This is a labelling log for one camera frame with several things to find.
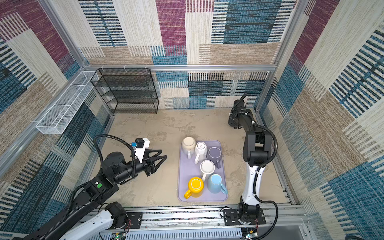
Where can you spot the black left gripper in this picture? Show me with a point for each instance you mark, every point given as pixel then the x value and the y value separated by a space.
pixel 149 167

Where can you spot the white speckled mug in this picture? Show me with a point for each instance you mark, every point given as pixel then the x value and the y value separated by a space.
pixel 188 146

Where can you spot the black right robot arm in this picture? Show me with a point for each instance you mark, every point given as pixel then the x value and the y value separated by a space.
pixel 260 148

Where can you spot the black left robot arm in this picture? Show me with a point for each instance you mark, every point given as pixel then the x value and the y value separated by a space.
pixel 114 171

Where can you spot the white tall mug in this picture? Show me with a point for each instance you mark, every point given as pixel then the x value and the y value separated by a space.
pixel 201 150

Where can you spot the yellow mug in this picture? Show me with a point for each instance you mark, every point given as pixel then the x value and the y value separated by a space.
pixel 195 188

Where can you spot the white mug dark rim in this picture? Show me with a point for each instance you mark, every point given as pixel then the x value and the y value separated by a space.
pixel 207 168

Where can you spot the purple mug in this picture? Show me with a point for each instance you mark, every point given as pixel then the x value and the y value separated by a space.
pixel 215 155

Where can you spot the light blue mug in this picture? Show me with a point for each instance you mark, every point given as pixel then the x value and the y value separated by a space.
pixel 215 184

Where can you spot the lavender plastic tray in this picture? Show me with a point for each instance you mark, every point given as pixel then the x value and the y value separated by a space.
pixel 188 169

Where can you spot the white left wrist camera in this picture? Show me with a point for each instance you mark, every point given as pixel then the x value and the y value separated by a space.
pixel 139 146

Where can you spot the black wire shelf rack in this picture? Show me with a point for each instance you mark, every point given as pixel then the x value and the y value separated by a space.
pixel 127 91

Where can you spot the white wire mesh basket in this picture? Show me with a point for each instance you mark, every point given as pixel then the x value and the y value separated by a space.
pixel 58 117

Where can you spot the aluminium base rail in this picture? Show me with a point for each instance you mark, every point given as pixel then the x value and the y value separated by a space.
pixel 208 223

